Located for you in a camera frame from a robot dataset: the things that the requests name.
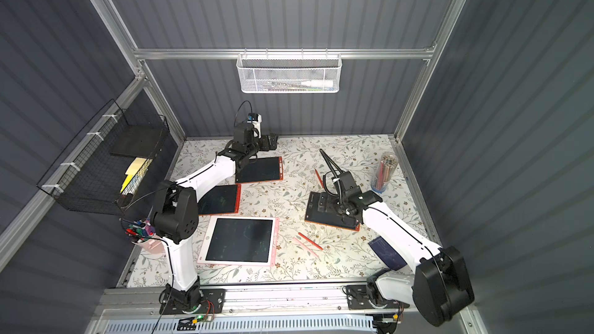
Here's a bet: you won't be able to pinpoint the red tablet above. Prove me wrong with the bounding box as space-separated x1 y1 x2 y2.
198 184 241 216
235 156 284 183
305 192 360 231

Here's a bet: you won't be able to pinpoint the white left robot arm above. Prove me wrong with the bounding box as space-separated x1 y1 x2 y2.
149 122 278 313

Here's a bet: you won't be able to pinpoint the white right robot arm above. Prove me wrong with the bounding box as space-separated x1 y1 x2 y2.
332 172 475 327

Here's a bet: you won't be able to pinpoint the red stylus far right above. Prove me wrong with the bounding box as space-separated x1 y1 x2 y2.
314 169 324 189

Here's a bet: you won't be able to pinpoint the red stylus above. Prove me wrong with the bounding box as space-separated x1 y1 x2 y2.
314 169 324 189
298 232 324 251

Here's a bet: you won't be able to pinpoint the red stylus near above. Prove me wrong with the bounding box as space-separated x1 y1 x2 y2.
298 232 324 251

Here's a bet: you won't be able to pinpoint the pink stylus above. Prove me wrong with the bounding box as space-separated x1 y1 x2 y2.
293 238 320 258

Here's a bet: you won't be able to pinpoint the pink white writing tablet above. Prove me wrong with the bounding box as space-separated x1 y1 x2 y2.
197 216 279 267

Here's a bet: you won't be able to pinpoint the dark blue notebook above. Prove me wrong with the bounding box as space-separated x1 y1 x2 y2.
368 237 407 271

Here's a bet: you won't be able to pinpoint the clear cup of pencils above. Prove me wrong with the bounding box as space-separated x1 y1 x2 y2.
371 152 398 193

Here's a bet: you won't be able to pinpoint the white marker in basket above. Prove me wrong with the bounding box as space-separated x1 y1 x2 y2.
300 80 334 90

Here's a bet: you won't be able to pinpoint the yellow sticky notes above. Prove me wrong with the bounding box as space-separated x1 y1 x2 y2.
120 157 153 195

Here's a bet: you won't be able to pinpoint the pink cup of markers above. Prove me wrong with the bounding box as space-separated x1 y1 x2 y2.
120 218 164 255

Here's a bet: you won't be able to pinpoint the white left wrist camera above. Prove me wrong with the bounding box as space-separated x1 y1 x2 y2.
247 113 262 139

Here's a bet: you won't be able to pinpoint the white wire mesh basket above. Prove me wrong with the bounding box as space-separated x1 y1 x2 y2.
236 53 343 94

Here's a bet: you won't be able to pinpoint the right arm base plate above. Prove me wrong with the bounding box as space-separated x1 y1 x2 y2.
341 285 410 310

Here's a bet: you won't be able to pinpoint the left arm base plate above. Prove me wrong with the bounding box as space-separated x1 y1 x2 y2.
159 285 227 315

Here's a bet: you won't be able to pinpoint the black wire wall basket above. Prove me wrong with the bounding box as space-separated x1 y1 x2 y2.
37 103 170 215

